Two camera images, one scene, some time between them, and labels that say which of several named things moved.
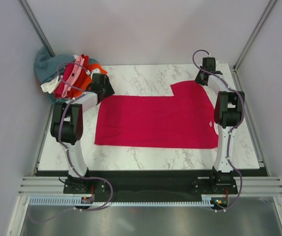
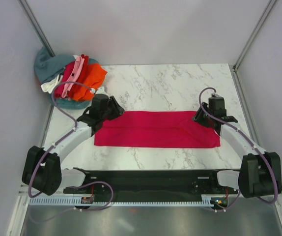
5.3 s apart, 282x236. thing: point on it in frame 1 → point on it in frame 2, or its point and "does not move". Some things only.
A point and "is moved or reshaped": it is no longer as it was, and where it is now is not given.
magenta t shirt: [185, 120] is moved or reshaped
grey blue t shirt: [46, 66] does not move
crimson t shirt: [75, 87] does not move
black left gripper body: [107, 89] → [113, 110]
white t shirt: [49, 87] does not move
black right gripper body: [198, 79] → [201, 118]
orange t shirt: [87, 78] does not move
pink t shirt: [79, 61] does not move
